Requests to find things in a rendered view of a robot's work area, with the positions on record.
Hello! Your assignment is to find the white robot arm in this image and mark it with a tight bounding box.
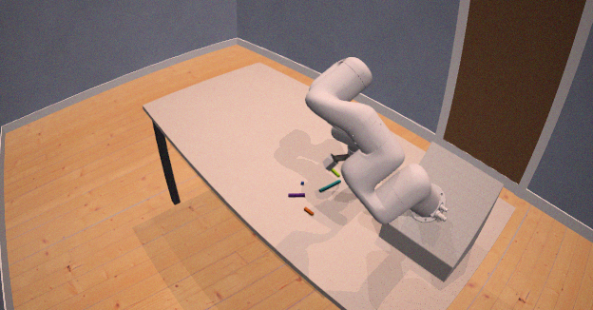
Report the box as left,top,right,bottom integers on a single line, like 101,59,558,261
305,57,449,224

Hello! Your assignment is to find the turquoise rod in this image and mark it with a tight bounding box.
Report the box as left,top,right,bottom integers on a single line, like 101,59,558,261
319,180,341,193

